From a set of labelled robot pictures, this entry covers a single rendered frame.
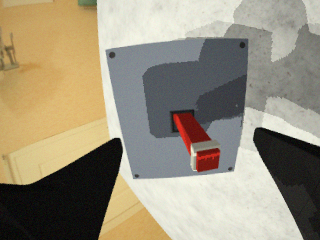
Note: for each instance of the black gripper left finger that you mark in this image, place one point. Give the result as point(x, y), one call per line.
point(69, 204)

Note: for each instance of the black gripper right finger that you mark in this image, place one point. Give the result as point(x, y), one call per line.
point(295, 167)

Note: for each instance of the dark red square peg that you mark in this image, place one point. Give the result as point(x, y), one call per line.
point(204, 152)

